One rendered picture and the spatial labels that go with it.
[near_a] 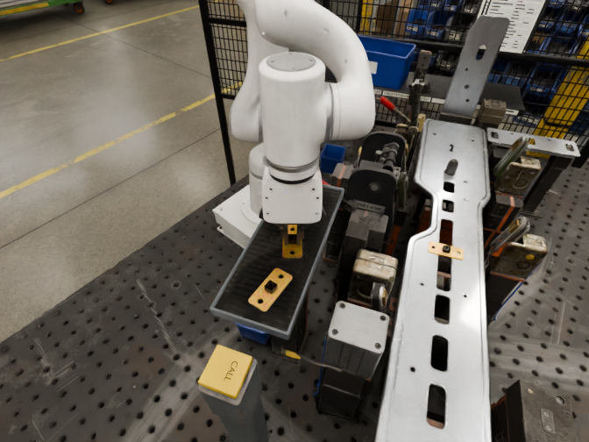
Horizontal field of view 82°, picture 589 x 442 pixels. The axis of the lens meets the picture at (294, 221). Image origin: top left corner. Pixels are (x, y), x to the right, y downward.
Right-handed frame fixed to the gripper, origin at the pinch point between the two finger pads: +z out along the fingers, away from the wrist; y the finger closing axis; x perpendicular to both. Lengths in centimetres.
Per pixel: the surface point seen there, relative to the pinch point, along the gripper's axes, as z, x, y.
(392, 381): 18.0, -20.9, 18.6
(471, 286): 18.4, 0.0, 41.2
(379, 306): 11.1, -9.4, 17.1
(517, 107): 16, 79, 86
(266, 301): 2.2, -13.5, -4.2
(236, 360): 2.4, -23.2, -8.3
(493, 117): 16, 72, 74
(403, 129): 14, 59, 38
